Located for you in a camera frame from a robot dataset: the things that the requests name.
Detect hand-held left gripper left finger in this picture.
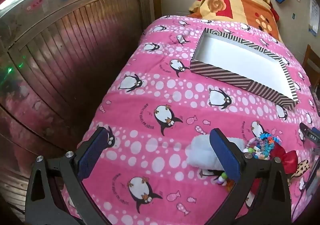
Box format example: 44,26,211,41
25,126,115,225

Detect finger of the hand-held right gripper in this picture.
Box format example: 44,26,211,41
306,164,320,197
299,122,320,143

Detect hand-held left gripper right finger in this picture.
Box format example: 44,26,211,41
209,128,293,225

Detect leopard print bow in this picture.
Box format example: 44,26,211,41
287,159,310,185

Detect white fluffy scrunchie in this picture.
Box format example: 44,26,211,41
185,135,247,169

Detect multicolour large bead bracelet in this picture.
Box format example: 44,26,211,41
243,146,266,160

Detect pink braided bracelet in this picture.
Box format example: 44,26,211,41
245,137,265,149

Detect red satin bow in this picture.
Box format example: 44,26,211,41
250,144,299,194

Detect teal flower bead bracelet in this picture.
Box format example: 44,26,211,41
259,133,282,157

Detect striped cardboard box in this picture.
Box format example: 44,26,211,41
189,28,300,111

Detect wooden chair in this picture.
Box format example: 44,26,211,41
302,45,320,83

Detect pink penguin blanket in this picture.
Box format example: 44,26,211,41
60,15,320,225

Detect orange floral pillow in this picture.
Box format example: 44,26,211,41
188,0,284,43

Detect wall calendar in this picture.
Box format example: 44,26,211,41
308,0,319,37

